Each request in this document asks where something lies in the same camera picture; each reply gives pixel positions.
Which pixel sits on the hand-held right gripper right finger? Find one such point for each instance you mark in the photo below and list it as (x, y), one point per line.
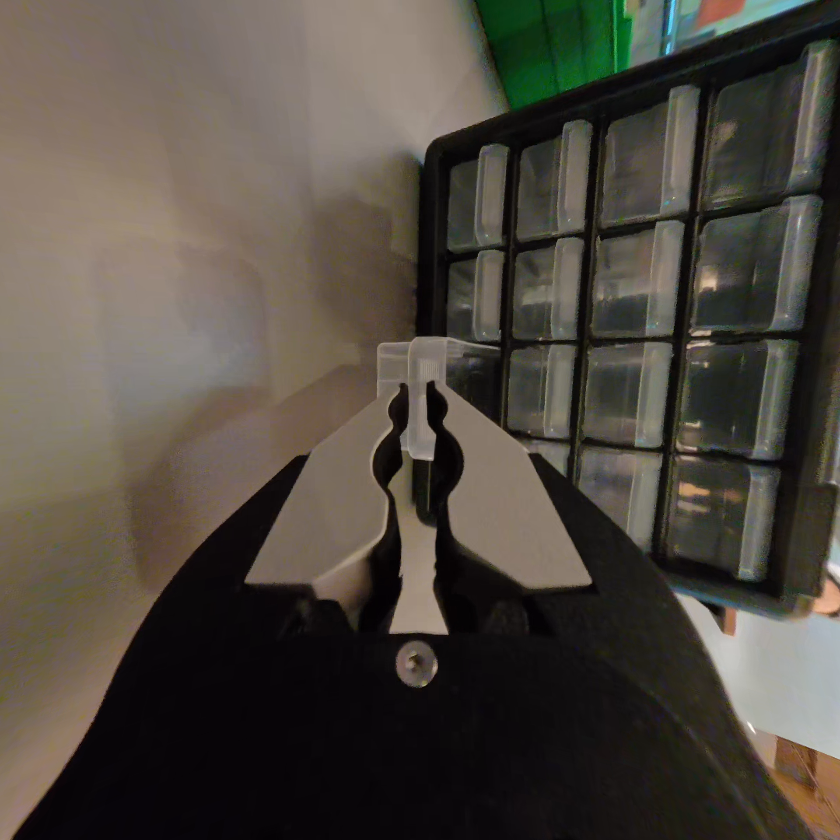
(518, 525)

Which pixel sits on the black drawer cabinet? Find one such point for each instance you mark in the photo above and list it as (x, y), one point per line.
(807, 492)

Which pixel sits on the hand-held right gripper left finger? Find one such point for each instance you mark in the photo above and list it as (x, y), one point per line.
(321, 518)

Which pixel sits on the clear plastic drawer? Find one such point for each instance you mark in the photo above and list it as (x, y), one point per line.
(426, 361)

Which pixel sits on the green plastic bin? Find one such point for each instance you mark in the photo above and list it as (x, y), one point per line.
(558, 46)

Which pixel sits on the bank of small clear drawers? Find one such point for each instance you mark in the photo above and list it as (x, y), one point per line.
(630, 282)

